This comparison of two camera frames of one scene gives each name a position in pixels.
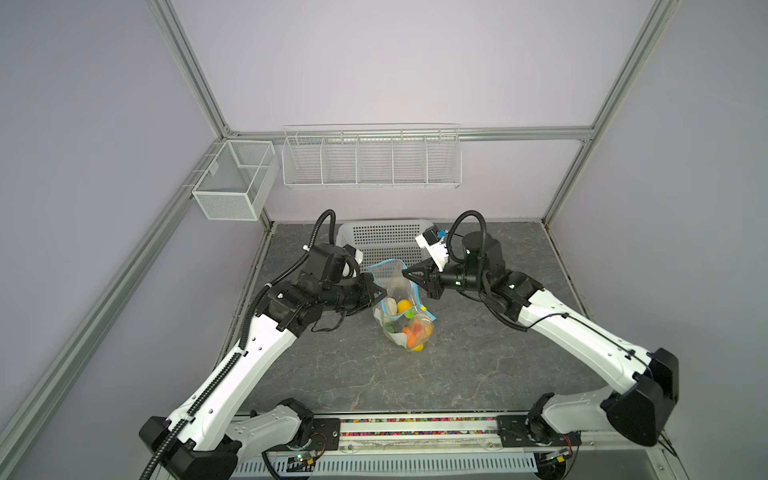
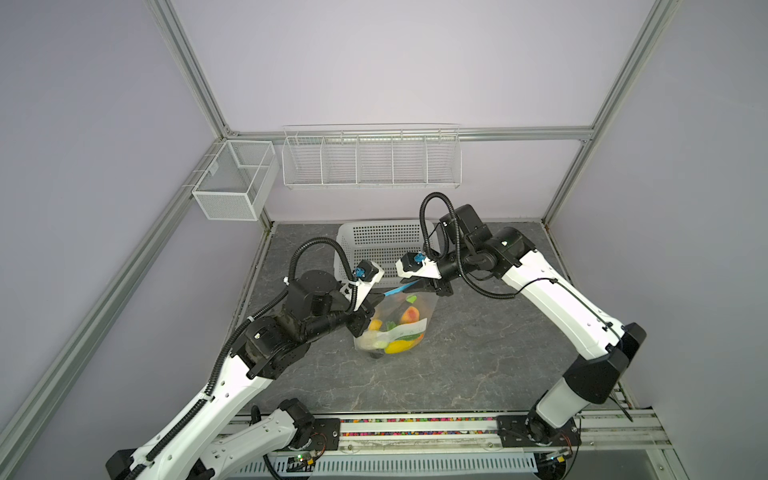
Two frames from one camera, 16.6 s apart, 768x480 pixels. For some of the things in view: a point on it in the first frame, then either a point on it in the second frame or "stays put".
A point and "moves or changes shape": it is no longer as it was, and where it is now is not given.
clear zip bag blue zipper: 400,314 moves or changes shape
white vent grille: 392,464 stays put
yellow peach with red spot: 422,329 to 410,315
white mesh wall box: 242,183 stays put
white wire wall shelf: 372,155 stays put
